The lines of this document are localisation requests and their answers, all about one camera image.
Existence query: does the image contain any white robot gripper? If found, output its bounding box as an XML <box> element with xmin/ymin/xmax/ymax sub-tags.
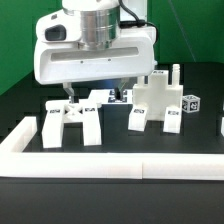
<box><xmin>34</xmin><ymin>9</ymin><xmax>156</xmax><ymax>104</ymax></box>

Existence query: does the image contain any white chair back piece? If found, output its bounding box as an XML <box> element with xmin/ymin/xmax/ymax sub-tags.
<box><xmin>42</xmin><ymin>99</ymin><xmax>102</xmax><ymax>148</ymax></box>

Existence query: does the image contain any white chair seat piece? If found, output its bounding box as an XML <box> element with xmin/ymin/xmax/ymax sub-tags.
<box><xmin>133</xmin><ymin>64</ymin><xmax>183</xmax><ymax>121</ymax></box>

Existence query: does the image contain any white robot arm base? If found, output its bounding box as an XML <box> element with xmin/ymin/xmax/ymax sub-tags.
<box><xmin>121</xmin><ymin>0</ymin><xmax>148</xmax><ymax>27</ymax></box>

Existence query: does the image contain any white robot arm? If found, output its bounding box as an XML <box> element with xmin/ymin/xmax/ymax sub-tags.
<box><xmin>34</xmin><ymin>0</ymin><xmax>157</xmax><ymax>95</ymax></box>

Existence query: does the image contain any white marker sheet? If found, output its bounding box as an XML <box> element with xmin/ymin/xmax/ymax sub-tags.
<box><xmin>88</xmin><ymin>89</ymin><xmax>132</xmax><ymax>104</ymax></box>

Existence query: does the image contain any small white marker cube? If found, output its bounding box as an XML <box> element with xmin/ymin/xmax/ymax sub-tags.
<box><xmin>182</xmin><ymin>95</ymin><xmax>200</xmax><ymax>113</ymax></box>

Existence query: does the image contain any white U-shaped boundary frame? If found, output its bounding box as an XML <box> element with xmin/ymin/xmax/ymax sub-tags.
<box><xmin>0</xmin><ymin>116</ymin><xmax>224</xmax><ymax>181</ymax></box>

